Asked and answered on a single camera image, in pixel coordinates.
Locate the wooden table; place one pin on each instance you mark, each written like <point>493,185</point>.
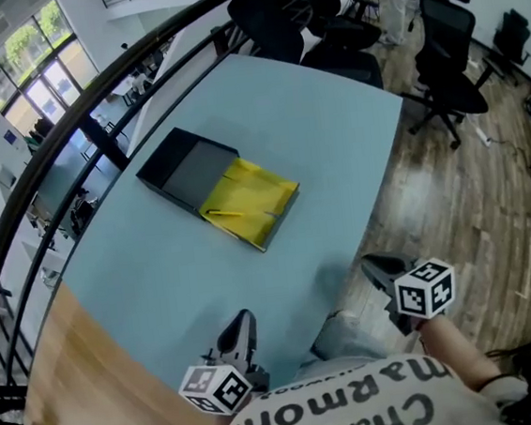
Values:
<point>98,375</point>

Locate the light blue table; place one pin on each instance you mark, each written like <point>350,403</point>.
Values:
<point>285,134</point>

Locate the large glass window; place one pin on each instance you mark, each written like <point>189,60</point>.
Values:
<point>33,66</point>

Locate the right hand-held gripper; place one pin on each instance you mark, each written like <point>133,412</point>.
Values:
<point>427,291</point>

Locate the blue wall sign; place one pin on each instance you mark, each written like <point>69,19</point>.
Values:
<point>10,137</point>

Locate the black box with yellow drawer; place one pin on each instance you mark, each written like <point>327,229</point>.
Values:
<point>186,173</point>

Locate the white power strip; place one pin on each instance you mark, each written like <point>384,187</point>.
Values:
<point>483,136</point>

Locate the person's white printed shirt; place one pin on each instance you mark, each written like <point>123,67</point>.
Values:
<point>362,413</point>

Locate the person's light blue jeans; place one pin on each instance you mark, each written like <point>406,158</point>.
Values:
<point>345,340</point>

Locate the black curved railing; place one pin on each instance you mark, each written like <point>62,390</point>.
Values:
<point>30,170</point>

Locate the person's right forearm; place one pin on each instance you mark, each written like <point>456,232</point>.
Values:
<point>454,352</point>

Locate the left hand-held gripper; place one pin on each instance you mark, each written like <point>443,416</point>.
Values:
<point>216,391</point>

